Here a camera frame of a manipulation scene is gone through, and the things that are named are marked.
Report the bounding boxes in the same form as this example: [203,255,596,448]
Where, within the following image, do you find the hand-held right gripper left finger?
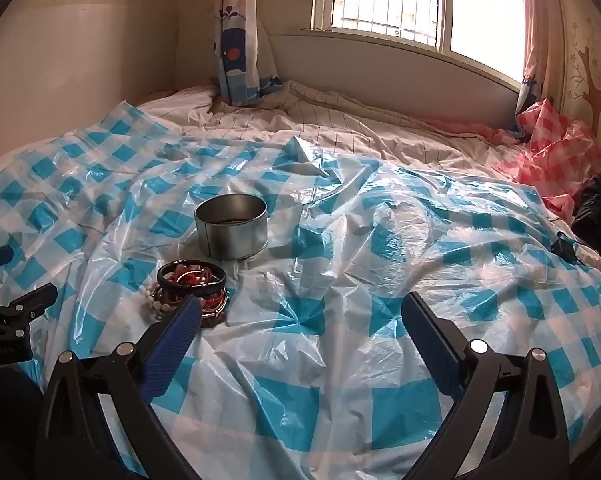
[35,295,202,480]

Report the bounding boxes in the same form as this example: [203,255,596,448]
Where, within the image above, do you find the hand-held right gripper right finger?
[402,291,571,480]

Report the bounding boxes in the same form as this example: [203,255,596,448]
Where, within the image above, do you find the pile of bracelets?
[147,259,230,329]

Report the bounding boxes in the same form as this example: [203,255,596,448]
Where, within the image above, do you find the round metal tin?
[194,195,269,261]

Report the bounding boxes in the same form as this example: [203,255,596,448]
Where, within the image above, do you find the black bangle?
[156,261,228,296]

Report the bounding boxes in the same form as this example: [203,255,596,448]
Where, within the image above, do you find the blue checkered plastic sheet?
[0,100,601,480]

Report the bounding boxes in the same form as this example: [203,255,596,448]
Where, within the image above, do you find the black plastic bag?
[572,162,601,263]

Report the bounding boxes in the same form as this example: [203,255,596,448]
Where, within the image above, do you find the pink cloth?
[420,114,523,147]

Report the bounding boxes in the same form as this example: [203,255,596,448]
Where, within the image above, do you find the pink checkered plastic bag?
[490,98,601,222]

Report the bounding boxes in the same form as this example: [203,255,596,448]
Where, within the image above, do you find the striped white bedsheet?
[135,79,531,173]

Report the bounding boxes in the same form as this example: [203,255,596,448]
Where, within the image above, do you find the white window ledge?
[264,30,527,128]

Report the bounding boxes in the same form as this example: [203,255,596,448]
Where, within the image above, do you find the white wardrobe tree decal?
[555,7,601,171]

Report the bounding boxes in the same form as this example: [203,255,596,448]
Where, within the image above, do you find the pink curtain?
[513,0,566,128]

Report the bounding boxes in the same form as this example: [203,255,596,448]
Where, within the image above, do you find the window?
[300,0,531,86]

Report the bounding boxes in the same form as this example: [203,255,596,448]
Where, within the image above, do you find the black charger with cable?
[549,232,590,267]

